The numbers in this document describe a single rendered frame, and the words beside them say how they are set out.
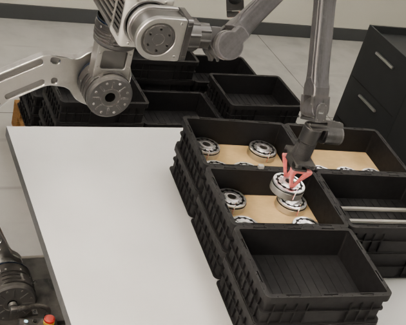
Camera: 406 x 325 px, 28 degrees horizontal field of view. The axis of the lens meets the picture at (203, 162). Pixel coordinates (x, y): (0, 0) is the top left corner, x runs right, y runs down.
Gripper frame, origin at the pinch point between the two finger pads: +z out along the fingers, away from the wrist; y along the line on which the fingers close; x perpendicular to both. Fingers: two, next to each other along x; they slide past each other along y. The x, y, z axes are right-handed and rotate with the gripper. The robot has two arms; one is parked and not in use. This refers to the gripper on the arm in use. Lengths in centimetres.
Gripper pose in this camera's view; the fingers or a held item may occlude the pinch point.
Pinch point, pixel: (289, 180)
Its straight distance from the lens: 244.5
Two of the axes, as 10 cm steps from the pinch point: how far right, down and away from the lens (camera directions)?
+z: -3.1, 8.0, 5.1
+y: -2.6, -5.9, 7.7
